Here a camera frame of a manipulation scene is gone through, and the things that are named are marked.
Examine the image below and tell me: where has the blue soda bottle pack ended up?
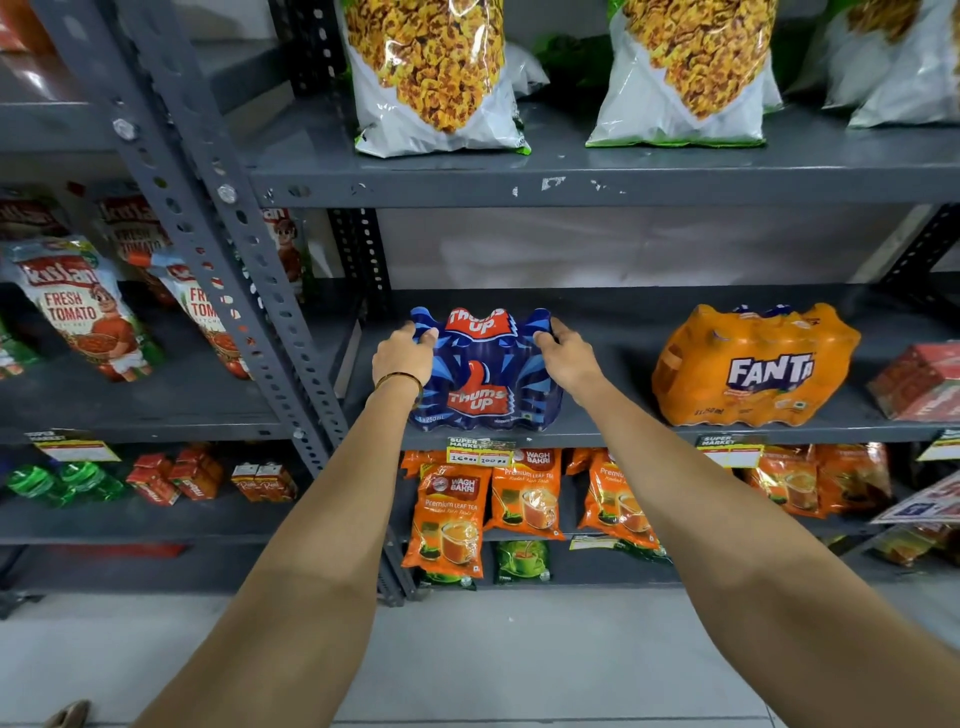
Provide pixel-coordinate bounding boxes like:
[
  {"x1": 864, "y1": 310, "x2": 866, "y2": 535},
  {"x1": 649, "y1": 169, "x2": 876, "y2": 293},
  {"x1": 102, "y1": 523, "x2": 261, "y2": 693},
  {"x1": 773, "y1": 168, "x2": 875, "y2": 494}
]
[{"x1": 408, "y1": 306, "x2": 566, "y2": 433}]

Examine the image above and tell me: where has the orange wrapped soda bottle pack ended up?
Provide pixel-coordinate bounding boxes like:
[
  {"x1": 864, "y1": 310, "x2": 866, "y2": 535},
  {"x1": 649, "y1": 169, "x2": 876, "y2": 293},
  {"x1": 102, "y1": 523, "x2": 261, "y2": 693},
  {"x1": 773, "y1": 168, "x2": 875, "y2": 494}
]
[{"x1": 650, "y1": 302, "x2": 863, "y2": 429}]

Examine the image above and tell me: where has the green snack bag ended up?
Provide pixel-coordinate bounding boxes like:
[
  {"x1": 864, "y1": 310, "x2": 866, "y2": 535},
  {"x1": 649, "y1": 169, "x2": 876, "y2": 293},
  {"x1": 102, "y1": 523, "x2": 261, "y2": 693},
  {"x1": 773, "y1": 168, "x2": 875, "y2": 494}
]
[{"x1": 534, "y1": 32, "x2": 615, "y2": 102}]

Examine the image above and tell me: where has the green tea packet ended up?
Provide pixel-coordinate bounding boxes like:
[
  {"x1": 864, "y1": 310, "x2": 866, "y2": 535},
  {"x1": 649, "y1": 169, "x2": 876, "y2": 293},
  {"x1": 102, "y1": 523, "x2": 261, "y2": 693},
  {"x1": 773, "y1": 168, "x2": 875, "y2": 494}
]
[{"x1": 492, "y1": 539, "x2": 554, "y2": 586}]

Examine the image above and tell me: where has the orange red packet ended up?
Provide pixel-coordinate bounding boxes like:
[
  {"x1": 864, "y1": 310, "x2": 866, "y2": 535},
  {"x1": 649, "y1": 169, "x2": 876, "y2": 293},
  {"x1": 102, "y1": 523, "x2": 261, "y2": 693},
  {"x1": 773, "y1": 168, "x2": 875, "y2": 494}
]
[{"x1": 0, "y1": 0, "x2": 55, "y2": 55}]

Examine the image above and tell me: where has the red printed packet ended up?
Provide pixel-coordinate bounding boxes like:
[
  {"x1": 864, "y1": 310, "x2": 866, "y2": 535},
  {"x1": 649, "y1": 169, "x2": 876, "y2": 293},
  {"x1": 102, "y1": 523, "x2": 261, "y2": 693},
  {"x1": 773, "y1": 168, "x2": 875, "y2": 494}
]
[{"x1": 867, "y1": 340, "x2": 960, "y2": 423}]

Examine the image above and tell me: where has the shiny green pouch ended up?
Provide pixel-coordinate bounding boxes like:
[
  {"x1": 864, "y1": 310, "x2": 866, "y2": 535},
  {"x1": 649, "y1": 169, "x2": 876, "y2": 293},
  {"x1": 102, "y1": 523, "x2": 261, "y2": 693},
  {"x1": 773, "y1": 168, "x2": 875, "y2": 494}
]
[
  {"x1": 56, "y1": 460, "x2": 127, "y2": 505},
  {"x1": 6, "y1": 464, "x2": 65, "y2": 501}
]

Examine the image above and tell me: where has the person's right hand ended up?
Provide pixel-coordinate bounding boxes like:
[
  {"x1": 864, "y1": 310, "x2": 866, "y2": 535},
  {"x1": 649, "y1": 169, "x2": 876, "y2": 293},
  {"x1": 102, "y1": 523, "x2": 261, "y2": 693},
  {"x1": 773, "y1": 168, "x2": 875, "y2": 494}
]
[{"x1": 533, "y1": 317, "x2": 609, "y2": 404}]

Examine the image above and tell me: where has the person's left hand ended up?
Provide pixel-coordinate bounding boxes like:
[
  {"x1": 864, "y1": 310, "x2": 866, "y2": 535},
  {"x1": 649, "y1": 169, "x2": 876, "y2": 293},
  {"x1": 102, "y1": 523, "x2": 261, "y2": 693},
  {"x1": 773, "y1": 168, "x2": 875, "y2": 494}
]
[{"x1": 372, "y1": 321, "x2": 441, "y2": 399}]

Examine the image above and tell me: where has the thin gold bracelet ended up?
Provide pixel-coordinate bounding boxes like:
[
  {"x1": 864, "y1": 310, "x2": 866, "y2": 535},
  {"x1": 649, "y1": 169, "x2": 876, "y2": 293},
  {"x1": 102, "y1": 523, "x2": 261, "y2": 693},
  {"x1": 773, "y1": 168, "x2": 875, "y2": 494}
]
[{"x1": 372, "y1": 370, "x2": 426, "y2": 397}]

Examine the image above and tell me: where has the person's left forearm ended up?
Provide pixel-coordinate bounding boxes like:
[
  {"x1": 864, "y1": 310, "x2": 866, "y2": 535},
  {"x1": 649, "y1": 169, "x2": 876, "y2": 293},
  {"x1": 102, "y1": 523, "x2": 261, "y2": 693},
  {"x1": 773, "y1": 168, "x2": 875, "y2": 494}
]
[{"x1": 133, "y1": 378, "x2": 426, "y2": 728}]

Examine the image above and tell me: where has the orange tea packet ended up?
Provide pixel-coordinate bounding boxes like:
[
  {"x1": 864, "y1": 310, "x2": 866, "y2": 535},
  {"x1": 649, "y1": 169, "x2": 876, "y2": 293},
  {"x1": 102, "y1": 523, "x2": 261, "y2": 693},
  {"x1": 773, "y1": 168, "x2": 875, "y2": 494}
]
[
  {"x1": 576, "y1": 449, "x2": 663, "y2": 553},
  {"x1": 484, "y1": 447, "x2": 566, "y2": 543},
  {"x1": 746, "y1": 445, "x2": 828, "y2": 520},
  {"x1": 816, "y1": 442, "x2": 894, "y2": 516},
  {"x1": 399, "y1": 450, "x2": 450, "y2": 481},
  {"x1": 401, "y1": 462, "x2": 494, "y2": 583}
]

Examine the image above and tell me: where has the white yellow snack bag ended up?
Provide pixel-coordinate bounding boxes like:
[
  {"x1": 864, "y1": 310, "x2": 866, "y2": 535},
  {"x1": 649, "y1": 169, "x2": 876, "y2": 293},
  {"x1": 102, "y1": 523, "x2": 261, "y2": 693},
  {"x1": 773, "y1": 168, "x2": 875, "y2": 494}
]
[
  {"x1": 795, "y1": 0, "x2": 960, "y2": 129},
  {"x1": 585, "y1": 0, "x2": 783, "y2": 150},
  {"x1": 339, "y1": 0, "x2": 533, "y2": 159}
]

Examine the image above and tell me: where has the white printed paper sign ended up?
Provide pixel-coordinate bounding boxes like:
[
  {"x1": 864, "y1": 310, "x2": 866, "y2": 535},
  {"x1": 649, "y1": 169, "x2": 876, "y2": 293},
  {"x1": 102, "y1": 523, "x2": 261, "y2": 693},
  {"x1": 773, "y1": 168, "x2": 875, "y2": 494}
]
[{"x1": 871, "y1": 470, "x2": 960, "y2": 527}]

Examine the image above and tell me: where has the orange green packet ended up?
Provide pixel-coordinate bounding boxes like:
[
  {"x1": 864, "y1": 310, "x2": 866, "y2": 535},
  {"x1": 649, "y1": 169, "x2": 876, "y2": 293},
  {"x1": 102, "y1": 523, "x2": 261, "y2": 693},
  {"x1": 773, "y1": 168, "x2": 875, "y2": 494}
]
[{"x1": 871, "y1": 523, "x2": 955, "y2": 569}]

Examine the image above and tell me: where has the person's right forearm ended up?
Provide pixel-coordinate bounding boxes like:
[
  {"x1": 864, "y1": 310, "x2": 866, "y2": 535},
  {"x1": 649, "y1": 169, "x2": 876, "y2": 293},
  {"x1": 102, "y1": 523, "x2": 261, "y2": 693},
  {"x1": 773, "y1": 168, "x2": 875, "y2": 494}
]
[{"x1": 576, "y1": 372, "x2": 960, "y2": 728}]

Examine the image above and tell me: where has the small red white box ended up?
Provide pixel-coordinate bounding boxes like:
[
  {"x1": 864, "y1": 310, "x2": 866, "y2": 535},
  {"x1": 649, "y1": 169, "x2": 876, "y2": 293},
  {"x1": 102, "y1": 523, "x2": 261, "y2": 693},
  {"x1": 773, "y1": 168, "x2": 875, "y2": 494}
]
[{"x1": 230, "y1": 461, "x2": 300, "y2": 504}]

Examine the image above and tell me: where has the green sauce pouch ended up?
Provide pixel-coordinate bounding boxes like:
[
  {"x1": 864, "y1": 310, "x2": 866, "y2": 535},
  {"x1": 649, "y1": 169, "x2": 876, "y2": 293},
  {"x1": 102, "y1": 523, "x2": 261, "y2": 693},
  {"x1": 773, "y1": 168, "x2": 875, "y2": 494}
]
[{"x1": 0, "y1": 318, "x2": 40, "y2": 381}]

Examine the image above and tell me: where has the tomato ketchup pouch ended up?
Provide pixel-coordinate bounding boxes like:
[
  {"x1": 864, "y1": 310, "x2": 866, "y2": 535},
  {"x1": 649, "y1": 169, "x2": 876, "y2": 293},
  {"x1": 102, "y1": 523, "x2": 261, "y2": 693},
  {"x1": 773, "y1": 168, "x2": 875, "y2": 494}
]
[
  {"x1": 0, "y1": 193, "x2": 70, "y2": 243},
  {"x1": 2, "y1": 235, "x2": 165, "y2": 384},
  {"x1": 261, "y1": 208, "x2": 310, "y2": 303},
  {"x1": 126, "y1": 250, "x2": 254, "y2": 381},
  {"x1": 93, "y1": 193, "x2": 177, "y2": 305}
]

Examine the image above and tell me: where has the grey metal shelf rack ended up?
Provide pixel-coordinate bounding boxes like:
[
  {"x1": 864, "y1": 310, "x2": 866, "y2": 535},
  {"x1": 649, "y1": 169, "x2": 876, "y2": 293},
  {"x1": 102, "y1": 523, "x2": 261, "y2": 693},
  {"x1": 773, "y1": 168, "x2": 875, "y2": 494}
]
[
  {"x1": 0, "y1": 0, "x2": 421, "y2": 620},
  {"x1": 240, "y1": 0, "x2": 960, "y2": 605}
]

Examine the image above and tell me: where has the yellow white price label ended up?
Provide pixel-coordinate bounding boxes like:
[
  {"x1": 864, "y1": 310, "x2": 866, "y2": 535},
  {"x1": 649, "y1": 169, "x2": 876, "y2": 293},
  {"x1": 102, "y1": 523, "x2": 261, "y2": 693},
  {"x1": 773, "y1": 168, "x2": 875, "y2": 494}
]
[
  {"x1": 916, "y1": 429, "x2": 960, "y2": 463},
  {"x1": 24, "y1": 429, "x2": 123, "y2": 464},
  {"x1": 445, "y1": 436, "x2": 517, "y2": 468},
  {"x1": 696, "y1": 434, "x2": 766, "y2": 471}
]

